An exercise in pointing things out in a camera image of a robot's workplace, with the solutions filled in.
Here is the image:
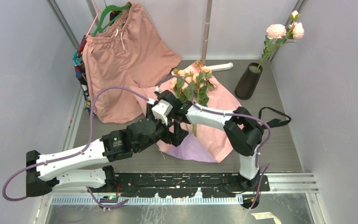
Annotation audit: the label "pink wrapping paper sheet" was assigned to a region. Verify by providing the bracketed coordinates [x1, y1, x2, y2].
[129, 60, 244, 163]

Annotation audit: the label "black ribbon gold lettering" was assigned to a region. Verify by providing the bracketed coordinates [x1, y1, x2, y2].
[258, 107, 292, 128]

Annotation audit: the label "purple paper flower bouquet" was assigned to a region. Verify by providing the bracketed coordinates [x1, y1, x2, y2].
[156, 133, 217, 163]

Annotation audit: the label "orange pink rose stem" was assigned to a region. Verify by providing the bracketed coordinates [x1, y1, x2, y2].
[193, 61, 215, 106]

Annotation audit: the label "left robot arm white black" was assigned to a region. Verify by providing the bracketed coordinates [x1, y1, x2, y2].
[26, 100, 190, 197]

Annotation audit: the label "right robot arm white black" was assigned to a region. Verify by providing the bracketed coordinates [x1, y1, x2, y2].
[152, 89, 269, 181]

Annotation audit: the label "black cylindrical vase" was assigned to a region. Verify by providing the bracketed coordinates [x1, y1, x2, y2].
[234, 63, 263, 100]

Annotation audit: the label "peach rose stem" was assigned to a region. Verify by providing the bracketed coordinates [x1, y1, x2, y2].
[170, 68, 198, 137]

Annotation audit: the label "white clothes rack stand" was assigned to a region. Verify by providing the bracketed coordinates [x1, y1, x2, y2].
[200, 0, 234, 71]

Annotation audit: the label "pink shorts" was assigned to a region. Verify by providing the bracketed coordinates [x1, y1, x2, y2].
[83, 2, 182, 124]

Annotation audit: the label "colourful patterned garment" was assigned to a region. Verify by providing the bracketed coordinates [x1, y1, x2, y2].
[72, 35, 91, 114]

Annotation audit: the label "green clothes hanger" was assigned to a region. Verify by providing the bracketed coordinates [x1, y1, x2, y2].
[92, 3, 131, 37]

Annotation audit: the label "pink artificial rose stem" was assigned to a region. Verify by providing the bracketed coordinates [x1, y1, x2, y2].
[256, 10, 305, 71]

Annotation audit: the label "pink clothes hanger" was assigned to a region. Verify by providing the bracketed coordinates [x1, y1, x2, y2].
[85, 0, 102, 38]

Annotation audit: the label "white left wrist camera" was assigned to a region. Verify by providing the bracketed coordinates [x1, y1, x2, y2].
[151, 100, 173, 126]

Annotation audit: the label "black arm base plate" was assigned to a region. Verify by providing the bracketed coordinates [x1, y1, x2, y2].
[92, 173, 270, 198]

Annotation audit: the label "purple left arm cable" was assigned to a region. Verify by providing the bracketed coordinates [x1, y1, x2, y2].
[2, 86, 157, 211]

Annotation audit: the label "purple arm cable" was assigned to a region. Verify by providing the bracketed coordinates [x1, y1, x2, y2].
[2, 86, 157, 211]
[156, 76, 272, 211]

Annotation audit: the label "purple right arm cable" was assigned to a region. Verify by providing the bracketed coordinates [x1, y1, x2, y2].
[156, 76, 272, 211]

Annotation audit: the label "aluminium rail frame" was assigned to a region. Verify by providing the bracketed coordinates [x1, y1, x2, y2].
[35, 173, 325, 224]

